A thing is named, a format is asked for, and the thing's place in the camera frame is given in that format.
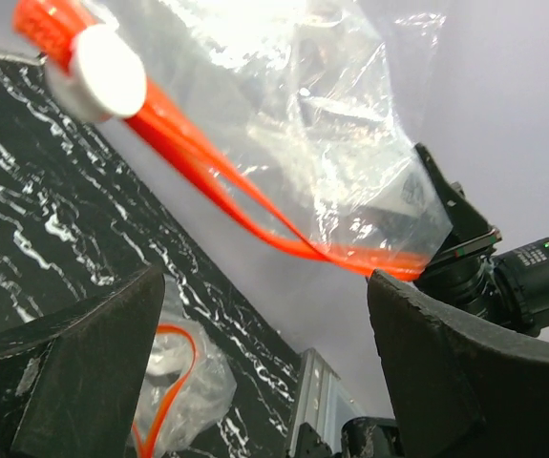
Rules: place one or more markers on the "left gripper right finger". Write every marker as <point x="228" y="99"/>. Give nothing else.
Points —
<point x="459" y="386"/>

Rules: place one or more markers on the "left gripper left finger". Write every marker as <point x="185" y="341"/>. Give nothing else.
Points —
<point x="70" y="381"/>

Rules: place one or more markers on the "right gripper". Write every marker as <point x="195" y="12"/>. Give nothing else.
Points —
<point x="457" y="274"/>

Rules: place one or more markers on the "clear zip bag orange zipper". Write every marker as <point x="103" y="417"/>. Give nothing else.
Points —
<point x="296" y="118"/>

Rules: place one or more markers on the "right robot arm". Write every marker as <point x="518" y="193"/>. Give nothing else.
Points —
<point x="509" y="289"/>

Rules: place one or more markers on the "aluminium frame rail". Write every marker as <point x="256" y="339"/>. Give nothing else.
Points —
<point x="322" y="407"/>

